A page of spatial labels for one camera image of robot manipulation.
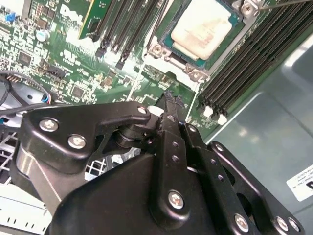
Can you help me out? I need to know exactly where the CPU with silver top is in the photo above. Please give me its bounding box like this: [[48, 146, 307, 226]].
[[160, 0, 245, 68]]

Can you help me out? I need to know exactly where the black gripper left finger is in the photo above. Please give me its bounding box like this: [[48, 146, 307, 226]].
[[21, 90, 193, 222]]

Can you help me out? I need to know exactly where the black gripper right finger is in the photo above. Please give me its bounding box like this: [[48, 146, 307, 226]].
[[174, 94, 306, 235]]

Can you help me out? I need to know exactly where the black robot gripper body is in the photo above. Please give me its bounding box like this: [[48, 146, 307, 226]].
[[9, 146, 222, 235]]

